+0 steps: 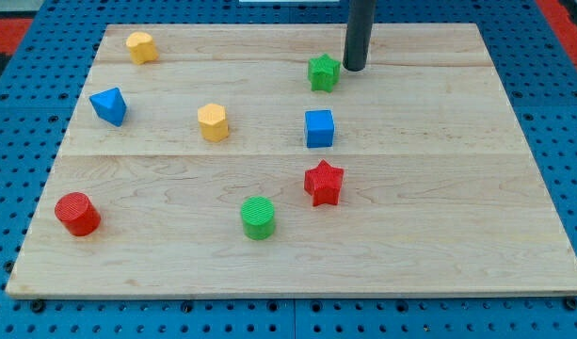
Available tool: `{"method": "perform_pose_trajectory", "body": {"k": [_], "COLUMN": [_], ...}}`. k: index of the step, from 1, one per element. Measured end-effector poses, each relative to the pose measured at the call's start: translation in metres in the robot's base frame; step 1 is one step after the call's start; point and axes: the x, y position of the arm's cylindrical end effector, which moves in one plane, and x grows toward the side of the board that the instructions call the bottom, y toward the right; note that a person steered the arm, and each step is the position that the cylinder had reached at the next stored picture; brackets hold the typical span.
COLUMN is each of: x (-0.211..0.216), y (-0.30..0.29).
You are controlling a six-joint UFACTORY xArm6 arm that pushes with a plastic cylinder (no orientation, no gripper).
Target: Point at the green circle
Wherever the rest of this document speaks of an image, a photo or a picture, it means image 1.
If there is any green star block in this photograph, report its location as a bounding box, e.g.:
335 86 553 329
307 54 341 92

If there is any red star block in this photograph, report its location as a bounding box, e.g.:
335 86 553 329
304 159 345 206

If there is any blue cube block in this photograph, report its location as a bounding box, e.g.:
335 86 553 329
304 109 335 148

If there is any red cylinder block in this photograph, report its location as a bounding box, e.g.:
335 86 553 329
55 192 101 236

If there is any light wooden board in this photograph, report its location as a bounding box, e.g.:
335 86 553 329
7 24 577 299

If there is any black cylindrical pointer rod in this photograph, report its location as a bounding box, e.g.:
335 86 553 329
343 0 377 72

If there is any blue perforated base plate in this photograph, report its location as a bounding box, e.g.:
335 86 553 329
0 1 577 338

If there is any blue triangle block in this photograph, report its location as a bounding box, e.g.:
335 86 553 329
89 88 127 127

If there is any green cylinder block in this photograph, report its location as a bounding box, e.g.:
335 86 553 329
240 196 275 240

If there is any yellow hexagon block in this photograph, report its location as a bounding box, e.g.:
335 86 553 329
197 104 230 142

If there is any yellow heart block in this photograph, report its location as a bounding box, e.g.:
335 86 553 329
125 31 159 65

